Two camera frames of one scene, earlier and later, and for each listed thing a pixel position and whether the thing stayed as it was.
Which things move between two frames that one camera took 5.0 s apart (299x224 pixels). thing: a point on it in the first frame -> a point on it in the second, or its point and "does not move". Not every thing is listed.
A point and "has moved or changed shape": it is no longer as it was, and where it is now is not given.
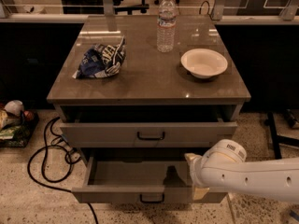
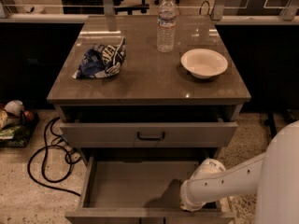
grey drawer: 147,126 does not move
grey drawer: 155,178 has moved or changed shape
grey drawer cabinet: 148,86 does not move
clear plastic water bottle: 165,23 does not move
